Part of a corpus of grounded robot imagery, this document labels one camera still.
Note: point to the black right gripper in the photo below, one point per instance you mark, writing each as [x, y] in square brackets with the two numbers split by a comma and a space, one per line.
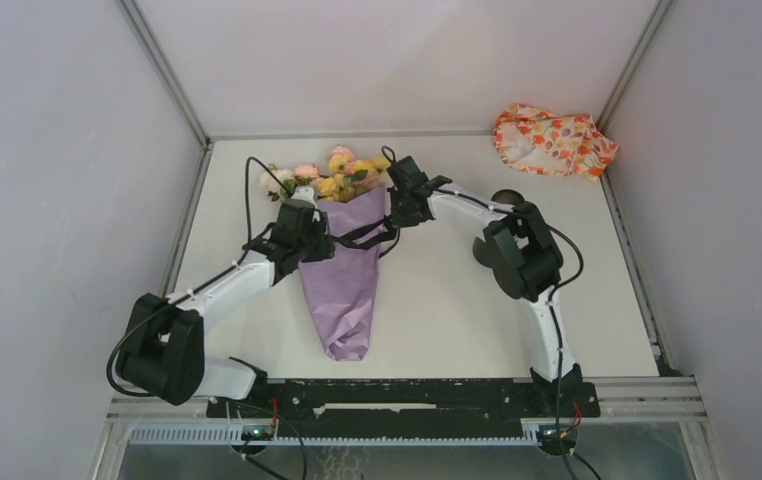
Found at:
[399, 219]

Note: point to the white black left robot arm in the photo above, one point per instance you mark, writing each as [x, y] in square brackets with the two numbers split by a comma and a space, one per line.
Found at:
[162, 353]

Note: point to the white slotted cable duct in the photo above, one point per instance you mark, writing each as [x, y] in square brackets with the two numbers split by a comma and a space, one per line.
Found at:
[223, 435]

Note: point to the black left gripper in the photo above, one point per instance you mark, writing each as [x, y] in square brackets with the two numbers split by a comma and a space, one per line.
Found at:
[325, 247]

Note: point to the dark cylindrical vase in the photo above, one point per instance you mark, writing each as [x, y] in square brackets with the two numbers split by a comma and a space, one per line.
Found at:
[480, 249]

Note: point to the orange floral fabric bag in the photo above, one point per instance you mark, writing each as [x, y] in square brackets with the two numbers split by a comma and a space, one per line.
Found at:
[537, 141]

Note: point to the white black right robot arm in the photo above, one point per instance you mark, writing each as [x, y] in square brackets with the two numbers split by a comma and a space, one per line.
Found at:
[515, 243]

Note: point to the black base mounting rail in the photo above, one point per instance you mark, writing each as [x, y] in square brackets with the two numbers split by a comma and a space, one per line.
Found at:
[437, 407]

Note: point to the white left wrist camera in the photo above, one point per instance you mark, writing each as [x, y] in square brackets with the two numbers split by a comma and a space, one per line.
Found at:
[305, 193]

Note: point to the flower bouquet purple paper wrap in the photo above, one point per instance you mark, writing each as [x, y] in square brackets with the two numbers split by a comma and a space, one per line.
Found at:
[340, 292]

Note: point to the aluminium corner frame profile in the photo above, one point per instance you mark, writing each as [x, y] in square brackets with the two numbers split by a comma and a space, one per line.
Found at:
[136, 18]

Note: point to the black ribbon with gold text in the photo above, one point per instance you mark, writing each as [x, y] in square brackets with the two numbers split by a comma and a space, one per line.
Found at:
[371, 235]

